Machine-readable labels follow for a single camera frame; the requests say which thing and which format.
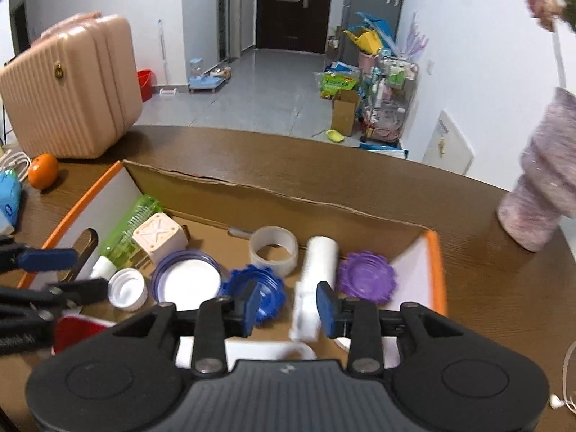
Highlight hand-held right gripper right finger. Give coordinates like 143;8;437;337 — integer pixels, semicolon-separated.
316;281;465;377

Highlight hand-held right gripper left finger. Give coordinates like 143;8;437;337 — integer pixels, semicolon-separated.
112;279;264;377

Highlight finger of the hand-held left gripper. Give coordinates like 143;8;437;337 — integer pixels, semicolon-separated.
42;278;110;309
0;243;80;274

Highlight white plastic bottle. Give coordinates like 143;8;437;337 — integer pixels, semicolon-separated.
290;235;340;342

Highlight white screw cap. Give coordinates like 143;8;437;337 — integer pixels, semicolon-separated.
107;267;149;311

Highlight orange white cardboard box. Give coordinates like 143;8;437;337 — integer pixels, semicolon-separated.
17;159;449;370

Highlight blue ridged lid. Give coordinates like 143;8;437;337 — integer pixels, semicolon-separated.
220;265;288;325

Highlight red white plastic case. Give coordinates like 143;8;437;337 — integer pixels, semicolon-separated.
53;314;118;355

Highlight white mug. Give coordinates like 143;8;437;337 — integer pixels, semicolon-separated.
173;335;318;370

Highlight purple ridged lid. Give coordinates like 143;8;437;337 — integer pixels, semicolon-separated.
337;252;399;306

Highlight clear tape roll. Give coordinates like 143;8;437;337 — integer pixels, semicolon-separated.
248;226;300;278

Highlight blue tissue packet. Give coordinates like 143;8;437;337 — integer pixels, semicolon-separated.
0;168;24;231

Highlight purple rimmed white lid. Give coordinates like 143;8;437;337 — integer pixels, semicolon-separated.
150;249;223;307

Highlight green transparent bottle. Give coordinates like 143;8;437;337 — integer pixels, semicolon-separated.
88;194;165;280

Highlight orange fruit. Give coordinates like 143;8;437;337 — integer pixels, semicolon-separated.
27;153;60;190

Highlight cream cube box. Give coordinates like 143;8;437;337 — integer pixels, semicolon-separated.
131;211;190;271

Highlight blue floor packet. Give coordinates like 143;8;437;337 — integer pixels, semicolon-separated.
359;143;409;160

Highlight pink ribbed suitcase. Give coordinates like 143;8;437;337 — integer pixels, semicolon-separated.
0;11;145;160

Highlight brown floor carton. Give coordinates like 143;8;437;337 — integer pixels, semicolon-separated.
331;91;361;138

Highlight red bucket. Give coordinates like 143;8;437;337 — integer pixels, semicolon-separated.
137;69;154;103

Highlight cluttered storage cart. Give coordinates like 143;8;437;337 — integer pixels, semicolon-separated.
359;49;420;145

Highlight green printed bag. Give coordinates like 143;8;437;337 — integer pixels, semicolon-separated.
320;71;361;100

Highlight blue pet water feeder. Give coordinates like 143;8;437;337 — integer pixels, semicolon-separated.
188;58;226;94

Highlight white earphones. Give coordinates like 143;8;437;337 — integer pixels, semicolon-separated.
549;341;576;415

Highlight pink ribbed vase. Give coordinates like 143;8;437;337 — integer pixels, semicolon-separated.
496;87;576;253

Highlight yellow toy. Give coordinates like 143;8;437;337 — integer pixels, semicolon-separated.
343;28;382;55

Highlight dark brown door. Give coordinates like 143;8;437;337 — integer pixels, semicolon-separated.
254;0;336;55

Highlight white charging cable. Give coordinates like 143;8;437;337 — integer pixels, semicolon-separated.
0;150;33;174

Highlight white wall board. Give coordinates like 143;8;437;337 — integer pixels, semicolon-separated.
422;109;474;177

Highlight blue folded frame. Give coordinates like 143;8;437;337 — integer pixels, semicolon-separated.
355;11;399;51

